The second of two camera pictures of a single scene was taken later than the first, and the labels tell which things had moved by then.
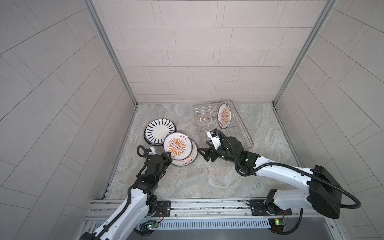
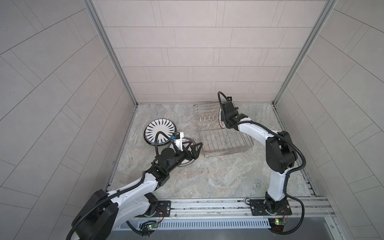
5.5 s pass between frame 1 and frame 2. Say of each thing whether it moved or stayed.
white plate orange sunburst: stayed
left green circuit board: stayed
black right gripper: moved
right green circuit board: stayed
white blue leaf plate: stayed
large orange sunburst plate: moved
